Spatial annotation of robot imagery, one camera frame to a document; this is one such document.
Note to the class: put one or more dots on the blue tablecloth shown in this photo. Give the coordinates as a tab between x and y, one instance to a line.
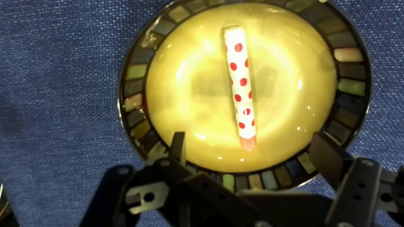
60	64

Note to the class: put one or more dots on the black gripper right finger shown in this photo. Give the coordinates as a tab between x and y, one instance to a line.
330	160

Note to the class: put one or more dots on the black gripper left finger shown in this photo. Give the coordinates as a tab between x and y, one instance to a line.
177	150

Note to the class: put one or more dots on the yellow bowl with dark rim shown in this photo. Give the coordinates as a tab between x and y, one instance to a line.
309	74

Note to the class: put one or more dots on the white red-dotted marker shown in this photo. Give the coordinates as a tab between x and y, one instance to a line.
238	64

